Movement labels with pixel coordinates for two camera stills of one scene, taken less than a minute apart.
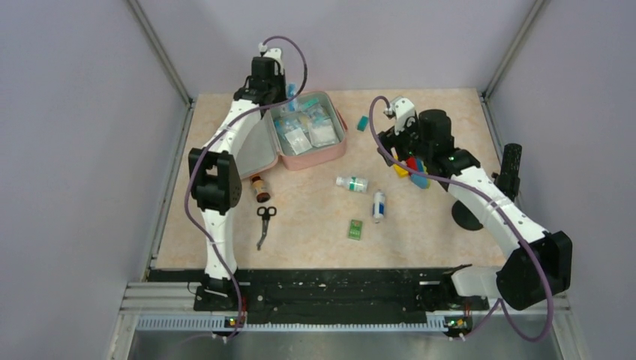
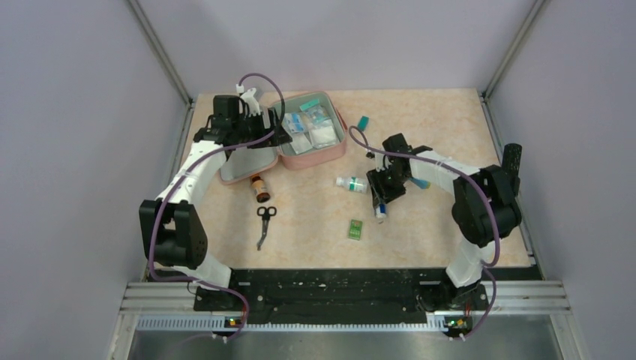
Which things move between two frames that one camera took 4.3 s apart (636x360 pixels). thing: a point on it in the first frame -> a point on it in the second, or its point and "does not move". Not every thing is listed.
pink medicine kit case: (307, 132) does not move
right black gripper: (390, 139) -> (382, 194)
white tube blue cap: (379, 202) does not move
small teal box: (362, 124) does not move
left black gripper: (280, 76) -> (280, 136)
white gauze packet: (298, 141) does not move
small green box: (355, 230) does not move
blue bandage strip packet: (292, 91) -> (293, 122)
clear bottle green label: (353, 184) does not move
